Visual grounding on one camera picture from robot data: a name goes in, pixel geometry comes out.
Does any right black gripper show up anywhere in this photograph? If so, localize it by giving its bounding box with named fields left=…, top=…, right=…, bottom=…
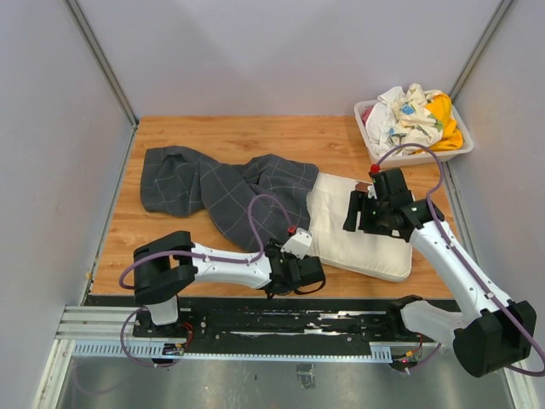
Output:
left=344, top=190, right=392, bottom=236

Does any cream pillow with bear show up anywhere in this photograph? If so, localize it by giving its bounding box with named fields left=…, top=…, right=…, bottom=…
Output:
left=307, top=173, right=412, bottom=282

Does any dark grey checked pillowcase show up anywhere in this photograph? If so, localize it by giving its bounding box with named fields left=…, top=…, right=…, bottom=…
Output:
left=140, top=146, right=318, bottom=252

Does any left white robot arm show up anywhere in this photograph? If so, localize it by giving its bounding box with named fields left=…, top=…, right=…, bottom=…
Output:
left=128, top=228, right=326, bottom=337

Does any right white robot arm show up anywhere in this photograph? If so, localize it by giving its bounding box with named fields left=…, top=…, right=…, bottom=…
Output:
left=343, top=164, right=540, bottom=377

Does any crumpled patterned white cloth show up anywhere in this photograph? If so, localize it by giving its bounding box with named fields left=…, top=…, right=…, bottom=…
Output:
left=364, top=84, right=444, bottom=156

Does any white plastic basket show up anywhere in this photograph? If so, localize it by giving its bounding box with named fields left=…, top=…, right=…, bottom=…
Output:
left=353, top=98, right=475, bottom=170

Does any yellow cloth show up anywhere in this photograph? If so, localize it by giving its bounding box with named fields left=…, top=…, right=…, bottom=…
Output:
left=425, top=93, right=464, bottom=152

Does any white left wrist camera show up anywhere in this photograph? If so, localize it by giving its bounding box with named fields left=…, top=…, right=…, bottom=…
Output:
left=281, top=228, right=313, bottom=259

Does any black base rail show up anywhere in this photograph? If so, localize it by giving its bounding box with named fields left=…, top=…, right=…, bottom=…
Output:
left=132, top=297, right=422, bottom=357

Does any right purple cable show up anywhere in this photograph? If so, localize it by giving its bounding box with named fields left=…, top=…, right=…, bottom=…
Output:
left=376, top=143, right=545, bottom=377

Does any purple cable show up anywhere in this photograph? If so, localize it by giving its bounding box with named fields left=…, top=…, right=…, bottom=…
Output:
left=118, top=193, right=295, bottom=368
left=376, top=143, right=545, bottom=377

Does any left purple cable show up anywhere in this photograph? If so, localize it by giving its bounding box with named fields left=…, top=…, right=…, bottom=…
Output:
left=118, top=193, right=295, bottom=368

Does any white slotted cable duct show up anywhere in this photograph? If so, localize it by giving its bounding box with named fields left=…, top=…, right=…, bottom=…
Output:
left=72, top=343, right=393, bottom=363

